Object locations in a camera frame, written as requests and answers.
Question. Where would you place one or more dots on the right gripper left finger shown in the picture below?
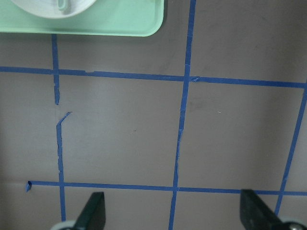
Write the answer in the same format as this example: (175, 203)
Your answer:
(92, 217)

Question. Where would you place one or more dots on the light green plastic tray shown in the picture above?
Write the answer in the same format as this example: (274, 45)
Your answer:
(140, 18)

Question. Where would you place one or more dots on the white round plate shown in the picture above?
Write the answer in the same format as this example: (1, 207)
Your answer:
(48, 8)

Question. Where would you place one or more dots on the pale green plastic spoon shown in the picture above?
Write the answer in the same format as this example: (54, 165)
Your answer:
(63, 6)

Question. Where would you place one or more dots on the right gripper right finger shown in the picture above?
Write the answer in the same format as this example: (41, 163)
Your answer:
(256, 215)

